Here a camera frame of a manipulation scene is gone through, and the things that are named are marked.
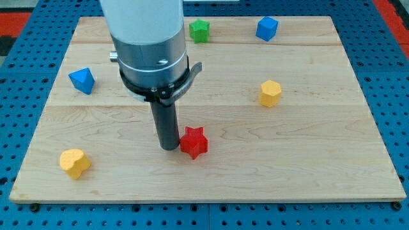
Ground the black clamp ring mount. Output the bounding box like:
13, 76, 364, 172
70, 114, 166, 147
120, 62, 202, 106

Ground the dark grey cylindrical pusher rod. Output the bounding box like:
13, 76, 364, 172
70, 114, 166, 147
150, 102, 180, 151

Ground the red star block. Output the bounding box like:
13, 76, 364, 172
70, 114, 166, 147
180, 126, 208, 160

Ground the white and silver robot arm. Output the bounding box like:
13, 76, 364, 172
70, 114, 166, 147
100, 0, 202, 150

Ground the green star block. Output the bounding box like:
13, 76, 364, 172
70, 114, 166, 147
189, 19, 210, 43

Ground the light wooden board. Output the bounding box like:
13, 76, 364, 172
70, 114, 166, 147
10, 16, 406, 204

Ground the blue triangular block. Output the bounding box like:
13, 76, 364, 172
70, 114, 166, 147
68, 68, 95, 95

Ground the yellow heart block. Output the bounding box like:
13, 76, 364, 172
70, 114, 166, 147
59, 149, 91, 180

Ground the yellow hexagon block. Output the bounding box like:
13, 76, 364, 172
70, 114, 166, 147
259, 80, 282, 107

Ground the blue cube block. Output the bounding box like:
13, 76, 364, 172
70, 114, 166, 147
256, 17, 279, 42

